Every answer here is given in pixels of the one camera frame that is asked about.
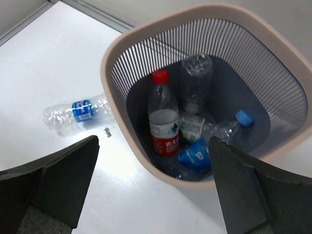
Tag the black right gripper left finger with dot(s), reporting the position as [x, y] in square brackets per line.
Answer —
[46, 196]

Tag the clear crushed unlabelled bottle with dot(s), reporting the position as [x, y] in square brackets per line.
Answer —
[196, 75]

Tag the clear bottle green blue label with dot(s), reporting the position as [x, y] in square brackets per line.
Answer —
[191, 127]

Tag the aluminium frame rail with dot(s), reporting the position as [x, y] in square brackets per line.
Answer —
[66, 11]

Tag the clear bottle blue Aqua label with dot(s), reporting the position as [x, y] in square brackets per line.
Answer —
[64, 115]

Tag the clear bottle blue cap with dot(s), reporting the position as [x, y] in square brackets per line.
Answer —
[194, 164]

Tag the grey mesh waste bin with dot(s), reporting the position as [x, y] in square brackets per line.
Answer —
[255, 69]

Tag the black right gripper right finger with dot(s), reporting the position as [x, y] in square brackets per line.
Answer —
[258, 198]

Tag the clear bottle red cap label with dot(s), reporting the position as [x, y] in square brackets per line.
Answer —
[163, 115]

